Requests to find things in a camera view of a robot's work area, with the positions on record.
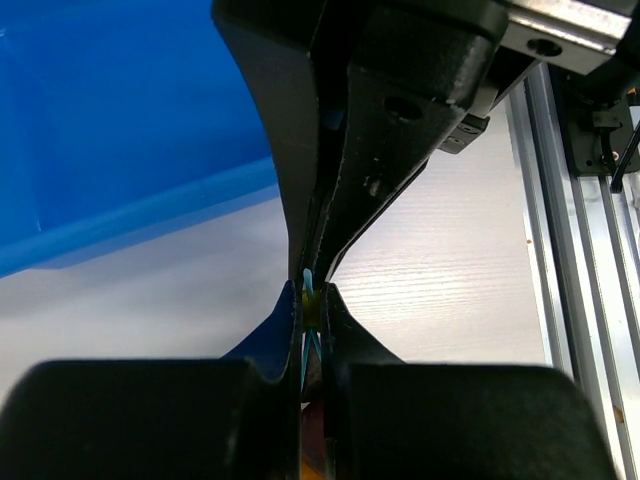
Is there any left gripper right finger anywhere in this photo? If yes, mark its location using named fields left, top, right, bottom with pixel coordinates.
left=321, top=285, right=616, bottom=479

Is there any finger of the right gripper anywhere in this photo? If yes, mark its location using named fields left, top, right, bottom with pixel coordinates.
left=211, top=0, right=325, bottom=279
left=312, top=1, right=508, bottom=283

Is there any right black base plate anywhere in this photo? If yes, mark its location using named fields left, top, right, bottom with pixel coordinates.
left=549, top=60, right=639, bottom=193

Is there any clear zip top bag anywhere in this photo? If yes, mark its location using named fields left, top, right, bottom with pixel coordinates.
left=301, top=268, right=326, bottom=479

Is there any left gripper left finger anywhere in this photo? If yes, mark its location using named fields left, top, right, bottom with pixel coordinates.
left=1, top=282, right=302, bottom=479

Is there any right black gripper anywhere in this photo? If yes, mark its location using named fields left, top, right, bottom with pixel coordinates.
left=439, top=1, right=639, bottom=153

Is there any blue plastic bin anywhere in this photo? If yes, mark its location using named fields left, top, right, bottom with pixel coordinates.
left=1, top=1, right=278, bottom=275

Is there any aluminium mounting rail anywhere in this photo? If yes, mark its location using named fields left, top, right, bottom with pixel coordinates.
left=507, top=65, right=639, bottom=479

